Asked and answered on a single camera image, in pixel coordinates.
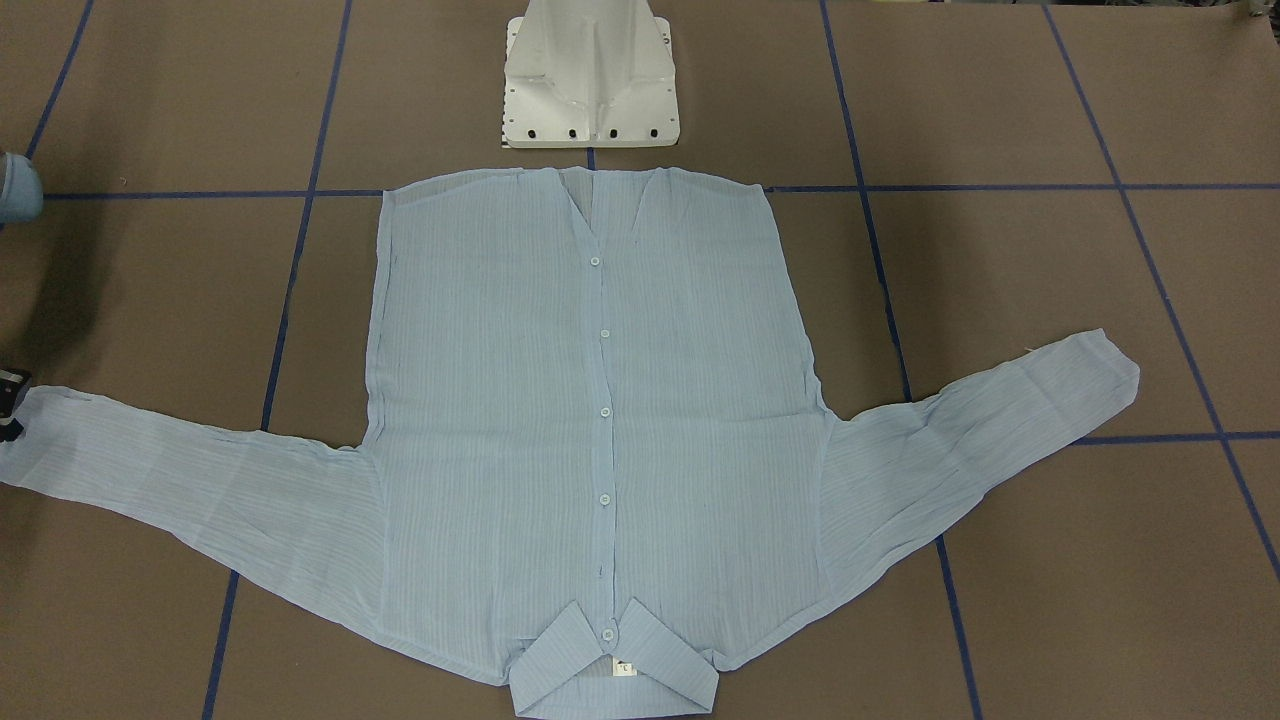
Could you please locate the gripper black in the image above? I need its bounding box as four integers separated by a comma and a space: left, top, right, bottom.
1, 368, 32, 443

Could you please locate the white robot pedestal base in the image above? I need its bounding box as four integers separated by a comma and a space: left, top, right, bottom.
500, 1, 681, 149

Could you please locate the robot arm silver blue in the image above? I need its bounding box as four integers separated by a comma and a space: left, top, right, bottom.
1, 151, 44, 443

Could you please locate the light blue button-up shirt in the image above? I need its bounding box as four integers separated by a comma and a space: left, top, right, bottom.
3, 168, 1140, 719

